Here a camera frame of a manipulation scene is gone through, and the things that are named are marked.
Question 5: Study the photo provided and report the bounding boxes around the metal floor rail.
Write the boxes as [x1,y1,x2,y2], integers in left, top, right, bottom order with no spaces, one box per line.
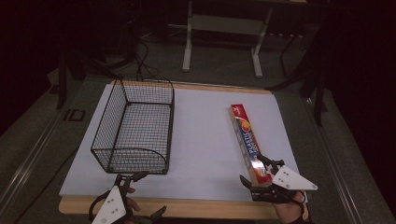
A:
[0,106,64,206]
[305,97,363,224]

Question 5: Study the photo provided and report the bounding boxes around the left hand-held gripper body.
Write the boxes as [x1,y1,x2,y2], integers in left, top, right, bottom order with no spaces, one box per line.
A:
[91,174,143,224]

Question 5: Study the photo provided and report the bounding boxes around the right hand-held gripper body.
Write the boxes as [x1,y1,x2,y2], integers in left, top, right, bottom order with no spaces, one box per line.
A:
[250,159,319,205]

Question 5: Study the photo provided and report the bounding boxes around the black metal stand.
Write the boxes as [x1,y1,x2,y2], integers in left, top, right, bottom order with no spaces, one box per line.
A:
[55,49,68,110]
[267,31,330,127]

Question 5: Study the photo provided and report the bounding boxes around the black wire basket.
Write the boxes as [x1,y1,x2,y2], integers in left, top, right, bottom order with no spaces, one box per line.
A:
[90,77,176,175]

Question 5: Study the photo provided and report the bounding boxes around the white table mat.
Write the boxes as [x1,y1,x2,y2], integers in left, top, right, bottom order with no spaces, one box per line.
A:
[59,83,307,203]

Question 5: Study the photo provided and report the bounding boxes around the black strap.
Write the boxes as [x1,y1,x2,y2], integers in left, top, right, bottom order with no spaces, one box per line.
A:
[88,191,110,223]
[290,189,308,219]

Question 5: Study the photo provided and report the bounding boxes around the long red plastic wrap box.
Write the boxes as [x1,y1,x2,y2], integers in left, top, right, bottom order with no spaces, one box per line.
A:
[229,103,274,189]

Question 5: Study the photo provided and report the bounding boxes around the black floor socket plate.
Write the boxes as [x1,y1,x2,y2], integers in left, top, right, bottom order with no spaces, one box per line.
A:
[64,108,86,122]

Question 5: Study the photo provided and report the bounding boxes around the person's left hand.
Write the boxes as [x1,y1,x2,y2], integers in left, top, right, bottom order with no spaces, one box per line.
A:
[124,187,142,215]

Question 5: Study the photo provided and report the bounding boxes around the black floor cables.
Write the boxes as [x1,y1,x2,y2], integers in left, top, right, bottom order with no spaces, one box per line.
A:
[78,38,176,83]

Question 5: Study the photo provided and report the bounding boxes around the person's right hand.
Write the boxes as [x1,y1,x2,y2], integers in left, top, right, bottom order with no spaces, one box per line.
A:
[273,190,308,224]

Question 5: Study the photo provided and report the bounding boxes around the white metal table frame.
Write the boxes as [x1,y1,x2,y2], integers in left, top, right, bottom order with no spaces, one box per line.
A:
[181,0,276,79]

